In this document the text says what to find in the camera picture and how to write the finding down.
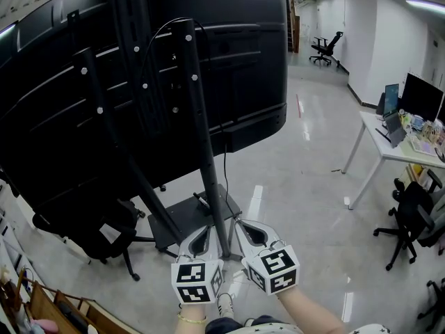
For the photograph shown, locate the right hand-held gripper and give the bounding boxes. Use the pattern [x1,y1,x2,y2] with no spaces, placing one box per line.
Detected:
[233,218,301,296]

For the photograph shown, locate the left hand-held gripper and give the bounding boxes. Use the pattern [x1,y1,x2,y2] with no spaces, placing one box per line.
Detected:
[170,224,225,305]

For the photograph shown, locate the black cable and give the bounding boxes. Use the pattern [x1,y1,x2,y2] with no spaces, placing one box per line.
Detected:
[140,17,241,219]

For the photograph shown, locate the black screen stand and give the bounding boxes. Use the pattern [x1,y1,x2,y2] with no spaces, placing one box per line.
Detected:
[67,0,244,261]

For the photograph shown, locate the person's left forearm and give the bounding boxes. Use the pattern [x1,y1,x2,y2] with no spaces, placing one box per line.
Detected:
[178,301,209,328]

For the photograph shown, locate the person's right forearm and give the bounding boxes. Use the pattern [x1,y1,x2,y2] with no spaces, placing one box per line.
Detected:
[277,285,348,334]

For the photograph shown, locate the large black screen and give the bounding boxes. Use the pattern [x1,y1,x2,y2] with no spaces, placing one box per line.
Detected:
[0,0,289,221]

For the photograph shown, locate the white sneaker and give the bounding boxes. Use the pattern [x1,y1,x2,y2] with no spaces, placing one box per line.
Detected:
[216,292,235,320]

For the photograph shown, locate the dark jeans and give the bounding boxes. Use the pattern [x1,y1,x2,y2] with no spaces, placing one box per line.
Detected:
[204,314,284,334]

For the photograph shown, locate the star patterned shirt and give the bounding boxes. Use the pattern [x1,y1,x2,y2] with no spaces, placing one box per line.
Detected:
[222,321,385,334]

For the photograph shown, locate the black marker pen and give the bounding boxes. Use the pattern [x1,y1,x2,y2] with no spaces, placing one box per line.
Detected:
[192,192,211,209]

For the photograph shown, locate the black mesh office chair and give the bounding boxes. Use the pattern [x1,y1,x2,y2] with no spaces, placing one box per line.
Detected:
[32,198,156,282]

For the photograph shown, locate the black and grey office chair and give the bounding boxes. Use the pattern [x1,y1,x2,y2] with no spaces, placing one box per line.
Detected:
[373,168,445,271]

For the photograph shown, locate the wooden shelf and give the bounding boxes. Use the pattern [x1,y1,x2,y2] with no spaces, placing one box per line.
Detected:
[0,266,142,334]

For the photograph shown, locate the pink soft item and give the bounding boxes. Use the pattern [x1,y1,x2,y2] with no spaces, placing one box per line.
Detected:
[29,317,58,334]

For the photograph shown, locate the white desk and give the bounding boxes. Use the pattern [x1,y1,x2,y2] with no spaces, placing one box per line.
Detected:
[341,111,445,211]

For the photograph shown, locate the cardboard box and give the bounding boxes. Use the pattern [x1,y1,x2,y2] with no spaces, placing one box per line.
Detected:
[398,163,432,191]

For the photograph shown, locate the grey laptop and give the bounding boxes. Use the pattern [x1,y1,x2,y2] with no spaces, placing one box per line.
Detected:
[383,111,408,149]

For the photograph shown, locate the white keyboard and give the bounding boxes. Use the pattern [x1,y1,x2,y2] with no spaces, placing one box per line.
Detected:
[409,136,438,158]

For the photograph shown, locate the black computer monitor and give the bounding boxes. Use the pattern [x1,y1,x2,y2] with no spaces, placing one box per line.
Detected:
[399,72,445,123]

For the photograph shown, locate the black office chair with headrest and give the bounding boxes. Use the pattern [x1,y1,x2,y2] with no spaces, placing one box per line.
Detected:
[309,31,344,67]

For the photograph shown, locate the wooden frames stack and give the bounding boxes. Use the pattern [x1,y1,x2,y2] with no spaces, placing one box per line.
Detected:
[286,0,301,54]

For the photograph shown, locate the gold bracelet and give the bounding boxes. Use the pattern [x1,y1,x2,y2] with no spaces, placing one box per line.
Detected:
[177,312,208,325]

